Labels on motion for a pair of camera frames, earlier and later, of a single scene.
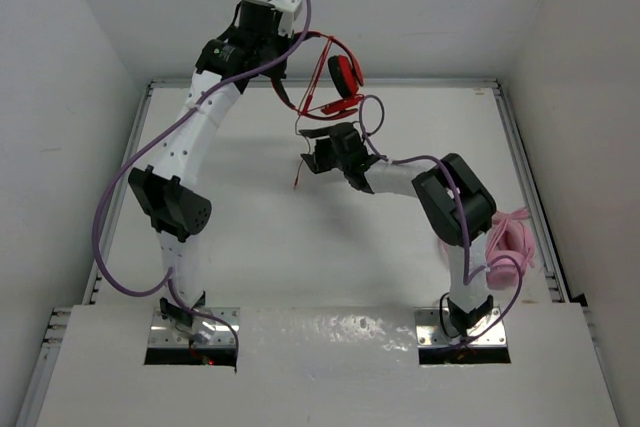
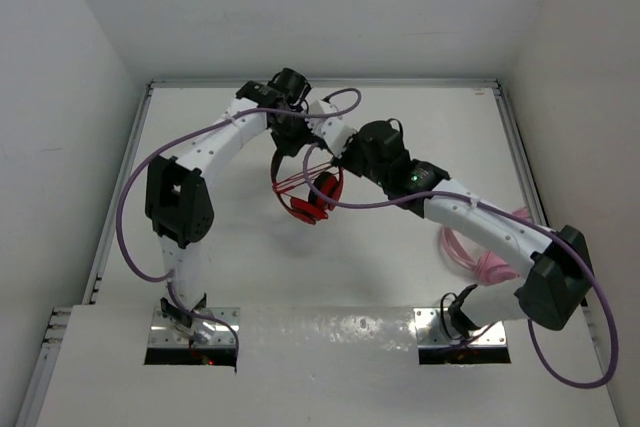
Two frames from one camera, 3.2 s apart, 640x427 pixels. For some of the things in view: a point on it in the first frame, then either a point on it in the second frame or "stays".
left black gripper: x=279 y=39 to x=293 y=147
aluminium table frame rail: x=41 y=379 stays
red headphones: x=346 y=76 to x=325 y=188
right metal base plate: x=434 y=327 stays
